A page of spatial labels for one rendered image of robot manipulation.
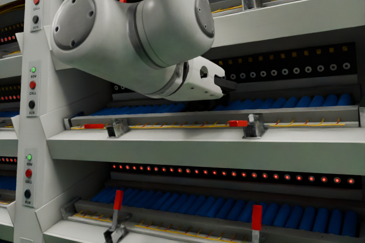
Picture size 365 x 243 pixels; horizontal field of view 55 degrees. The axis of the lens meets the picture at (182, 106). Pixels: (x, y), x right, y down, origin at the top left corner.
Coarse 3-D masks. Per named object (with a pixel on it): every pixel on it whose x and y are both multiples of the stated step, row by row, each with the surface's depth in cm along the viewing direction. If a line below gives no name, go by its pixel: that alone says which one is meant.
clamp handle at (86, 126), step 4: (112, 120) 64; (84, 124) 59; (88, 124) 58; (92, 124) 59; (96, 124) 60; (100, 124) 61; (116, 124) 64; (84, 128) 59; (88, 128) 58; (92, 128) 59; (96, 128) 60; (100, 128) 61
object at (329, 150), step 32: (96, 96) 85; (128, 96) 83; (64, 128) 76; (288, 128) 51; (320, 128) 49; (352, 128) 47; (96, 160) 67; (128, 160) 63; (160, 160) 59; (192, 160) 56; (224, 160) 53; (256, 160) 50; (288, 160) 47; (320, 160) 45; (352, 160) 43
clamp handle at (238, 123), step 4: (248, 116) 50; (252, 116) 50; (232, 120) 45; (236, 120) 45; (240, 120) 45; (244, 120) 47; (252, 120) 51; (232, 124) 45; (236, 124) 45; (240, 124) 45; (244, 124) 47; (248, 124) 48; (252, 124) 49
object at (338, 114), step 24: (72, 120) 75; (96, 120) 72; (144, 120) 65; (168, 120) 62; (192, 120) 60; (216, 120) 58; (264, 120) 53; (288, 120) 52; (312, 120) 50; (336, 120) 48
